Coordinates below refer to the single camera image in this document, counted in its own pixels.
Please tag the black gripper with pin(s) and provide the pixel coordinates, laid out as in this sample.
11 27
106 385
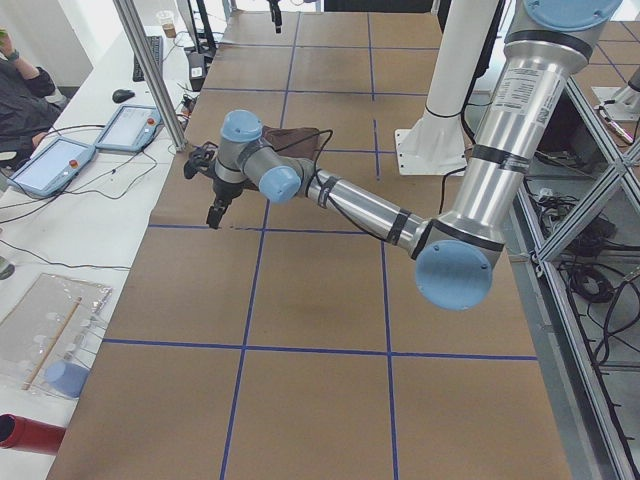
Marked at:
224 191
274 16

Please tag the dark brown t-shirt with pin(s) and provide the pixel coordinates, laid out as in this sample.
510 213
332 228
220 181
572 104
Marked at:
296 143

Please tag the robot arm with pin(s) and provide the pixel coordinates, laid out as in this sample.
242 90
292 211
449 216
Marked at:
454 252

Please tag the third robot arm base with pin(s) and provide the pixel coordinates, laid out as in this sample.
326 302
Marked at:
619 104

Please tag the black power adapter box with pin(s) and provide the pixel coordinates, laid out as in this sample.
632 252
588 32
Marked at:
197 70

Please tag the paper coffee cup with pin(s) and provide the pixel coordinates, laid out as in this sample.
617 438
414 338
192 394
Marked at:
166 20

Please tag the far blue teach pendant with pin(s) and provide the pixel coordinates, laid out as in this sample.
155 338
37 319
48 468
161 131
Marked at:
130 129

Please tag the blue teach pendant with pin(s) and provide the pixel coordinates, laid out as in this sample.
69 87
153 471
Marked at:
130 129
53 168

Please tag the black computer mouse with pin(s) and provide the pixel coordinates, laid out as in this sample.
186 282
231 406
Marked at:
122 95

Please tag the near blue teach pendant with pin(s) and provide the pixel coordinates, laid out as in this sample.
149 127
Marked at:
53 168

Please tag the wooden dowel stick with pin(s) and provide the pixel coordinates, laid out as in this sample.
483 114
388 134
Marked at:
51 345

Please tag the seated person in black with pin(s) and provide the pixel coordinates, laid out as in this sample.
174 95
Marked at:
26 113

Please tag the clear acrylic rack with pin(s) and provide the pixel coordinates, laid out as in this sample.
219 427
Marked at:
29 326

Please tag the light blue plastic cup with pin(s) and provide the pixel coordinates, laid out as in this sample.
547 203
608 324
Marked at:
66 377

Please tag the red cylinder tube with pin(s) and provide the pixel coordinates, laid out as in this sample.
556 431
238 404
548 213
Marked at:
28 435

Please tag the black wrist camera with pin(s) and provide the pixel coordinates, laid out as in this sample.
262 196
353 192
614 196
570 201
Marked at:
201 161

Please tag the aluminium frame post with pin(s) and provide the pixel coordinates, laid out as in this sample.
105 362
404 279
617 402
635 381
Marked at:
136 35

